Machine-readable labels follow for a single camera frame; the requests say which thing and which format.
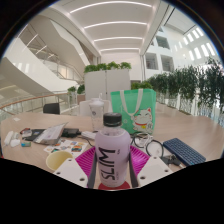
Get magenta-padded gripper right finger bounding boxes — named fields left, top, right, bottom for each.
left=128, top=144, right=174, bottom=188

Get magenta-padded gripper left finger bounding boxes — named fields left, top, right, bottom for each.
left=53, top=146, right=98, bottom=189

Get lilac drink bottle black cap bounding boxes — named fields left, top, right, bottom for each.
left=94, top=112, right=131, bottom=188

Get colourful sticker sheet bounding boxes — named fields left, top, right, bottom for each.
left=43, top=139, right=88, bottom=155

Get pale yellow mug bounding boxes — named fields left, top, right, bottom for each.
left=45, top=150, right=74, bottom=173

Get small black case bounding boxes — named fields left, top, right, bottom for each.
left=61, top=127, right=81, bottom=138

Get open booklet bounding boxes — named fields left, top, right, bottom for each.
left=33, top=122, right=68, bottom=146

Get dark blue keyboard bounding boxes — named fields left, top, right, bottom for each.
left=162, top=137, right=207, bottom=167

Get clear shaker bottle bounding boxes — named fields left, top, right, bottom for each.
left=88, top=97, right=106, bottom=132

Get white chair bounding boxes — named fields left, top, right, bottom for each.
left=79, top=99, right=114, bottom=118

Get green tote bag cat print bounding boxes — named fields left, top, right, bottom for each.
left=110, top=88, right=157, bottom=135

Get black chair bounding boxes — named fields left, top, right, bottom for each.
left=42, top=102, right=62, bottom=116

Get small potted plant stand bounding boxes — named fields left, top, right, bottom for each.
left=67, top=84, right=86, bottom=104

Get white computer mouse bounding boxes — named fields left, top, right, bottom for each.
left=9, top=138, right=22, bottom=148

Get white charger block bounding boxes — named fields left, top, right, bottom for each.
left=3, top=130, right=15, bottom=146

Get white cabinet with plants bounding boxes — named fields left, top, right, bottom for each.
left=83, top=61, right=132, bottom=101

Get row of green plants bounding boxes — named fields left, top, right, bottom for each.
left=146, top=58, right=224, bottom=124

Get black tangled cables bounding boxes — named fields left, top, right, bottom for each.
left=129, top=131, right=165, bottom=158

